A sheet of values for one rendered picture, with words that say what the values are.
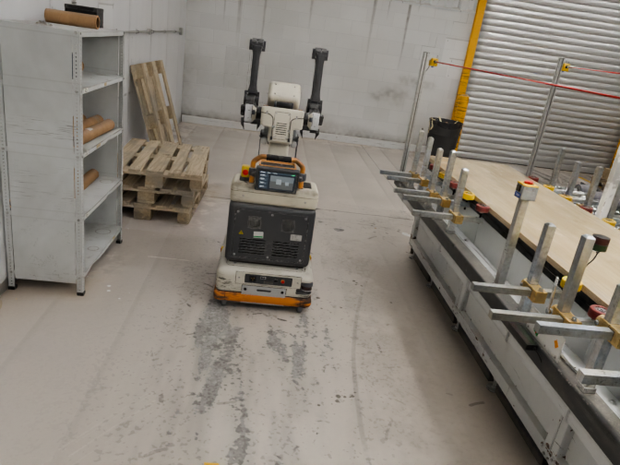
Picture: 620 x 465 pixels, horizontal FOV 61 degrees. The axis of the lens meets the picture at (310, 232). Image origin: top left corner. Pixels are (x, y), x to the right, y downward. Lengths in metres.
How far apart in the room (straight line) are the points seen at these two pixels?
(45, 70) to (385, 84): 7.12
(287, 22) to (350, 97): 1.62
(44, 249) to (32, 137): 0.68
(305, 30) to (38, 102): 6.62
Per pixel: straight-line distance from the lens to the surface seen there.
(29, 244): 3.54
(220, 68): 9.42
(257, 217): 3.26
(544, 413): 2.78
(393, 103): 9.66
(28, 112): 3.31
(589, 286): 2.45
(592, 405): 2.03
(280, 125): 3.47
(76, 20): 3.71
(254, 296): 3.39
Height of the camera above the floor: 1.70
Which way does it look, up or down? 20 degrees down
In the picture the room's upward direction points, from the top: 8 degrees clockwise
